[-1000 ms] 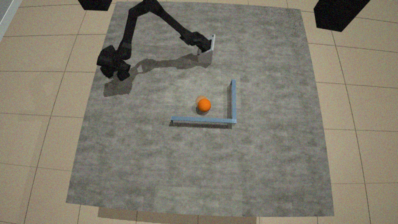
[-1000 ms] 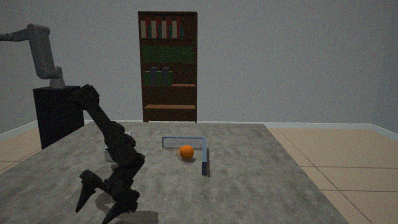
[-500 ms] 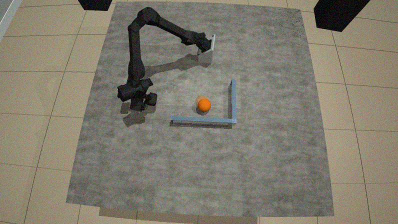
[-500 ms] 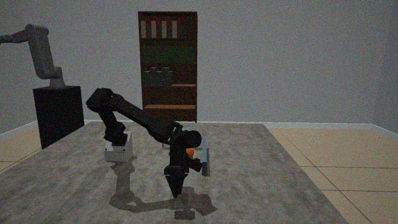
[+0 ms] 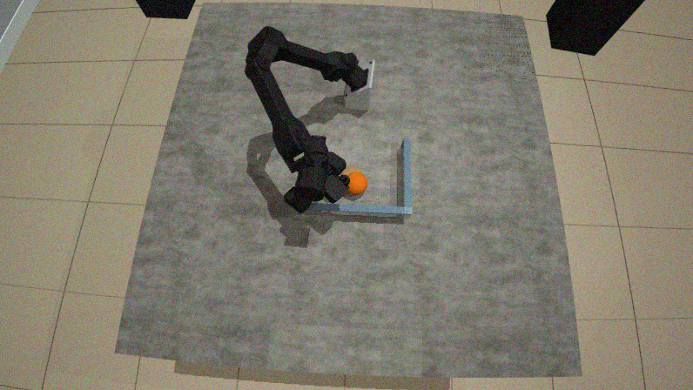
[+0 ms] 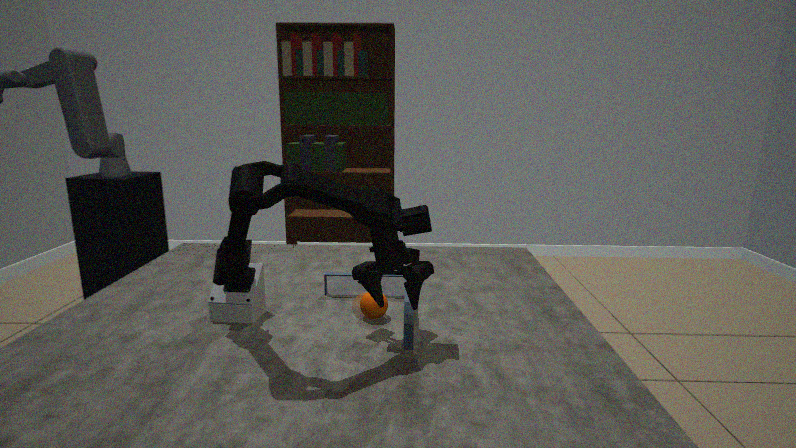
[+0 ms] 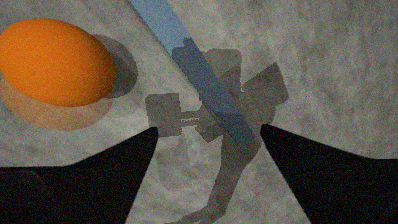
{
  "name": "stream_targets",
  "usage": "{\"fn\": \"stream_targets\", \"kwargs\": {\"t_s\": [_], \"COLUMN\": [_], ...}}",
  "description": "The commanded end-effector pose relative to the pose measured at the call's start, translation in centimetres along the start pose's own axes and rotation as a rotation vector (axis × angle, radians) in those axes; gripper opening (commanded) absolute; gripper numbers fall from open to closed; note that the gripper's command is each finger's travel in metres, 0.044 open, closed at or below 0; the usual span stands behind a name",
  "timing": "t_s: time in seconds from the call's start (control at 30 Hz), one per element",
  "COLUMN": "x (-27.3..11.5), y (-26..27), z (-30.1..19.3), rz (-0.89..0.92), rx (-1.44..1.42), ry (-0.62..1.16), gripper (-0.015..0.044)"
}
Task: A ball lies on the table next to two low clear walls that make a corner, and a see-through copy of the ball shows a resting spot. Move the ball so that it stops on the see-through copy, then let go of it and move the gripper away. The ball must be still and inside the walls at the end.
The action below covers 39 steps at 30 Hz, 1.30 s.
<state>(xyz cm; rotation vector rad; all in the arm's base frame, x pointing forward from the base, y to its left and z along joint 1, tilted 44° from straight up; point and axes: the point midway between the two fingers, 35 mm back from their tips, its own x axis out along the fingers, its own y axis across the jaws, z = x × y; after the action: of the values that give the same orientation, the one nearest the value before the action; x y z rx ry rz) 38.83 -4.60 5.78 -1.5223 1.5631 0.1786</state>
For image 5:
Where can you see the clear low wall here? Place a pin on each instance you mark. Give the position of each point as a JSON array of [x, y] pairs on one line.
[[369, 215]]

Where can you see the light blue l-shaped low wall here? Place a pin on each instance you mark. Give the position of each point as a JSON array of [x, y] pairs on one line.
[[378, 208]]

